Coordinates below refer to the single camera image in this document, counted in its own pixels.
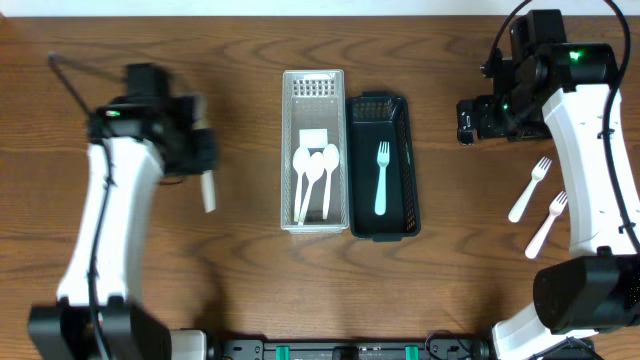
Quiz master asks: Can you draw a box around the cream plastic fork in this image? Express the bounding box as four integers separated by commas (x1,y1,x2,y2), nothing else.
508,157,552,223

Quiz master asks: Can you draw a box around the dark green perforated basket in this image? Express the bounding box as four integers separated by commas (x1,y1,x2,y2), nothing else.
346,92,421,242

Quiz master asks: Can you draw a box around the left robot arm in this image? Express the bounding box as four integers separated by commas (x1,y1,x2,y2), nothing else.
27,63,221,359

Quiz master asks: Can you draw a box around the white plastic spoon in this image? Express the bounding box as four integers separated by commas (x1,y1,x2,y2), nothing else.
298,152,324,225
323,144,340,220
292,147,310,222
200,170,217,213

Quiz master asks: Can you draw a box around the clear perforated plastic basket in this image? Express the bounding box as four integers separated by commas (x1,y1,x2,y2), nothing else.
281,69,350,234

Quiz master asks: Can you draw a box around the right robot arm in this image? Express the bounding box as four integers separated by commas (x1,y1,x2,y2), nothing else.
456,3,639,359

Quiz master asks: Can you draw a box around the white label sticker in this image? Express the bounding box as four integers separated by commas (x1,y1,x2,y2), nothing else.
299,128,329,149

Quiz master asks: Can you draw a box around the mint green plastic fork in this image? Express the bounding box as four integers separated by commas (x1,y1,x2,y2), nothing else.
374,141,390,216

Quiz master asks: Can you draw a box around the pink plastic fork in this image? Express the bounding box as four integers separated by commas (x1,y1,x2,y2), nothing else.
524,191,568,259

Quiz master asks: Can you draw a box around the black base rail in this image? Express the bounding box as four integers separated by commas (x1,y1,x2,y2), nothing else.
169,327,599,360

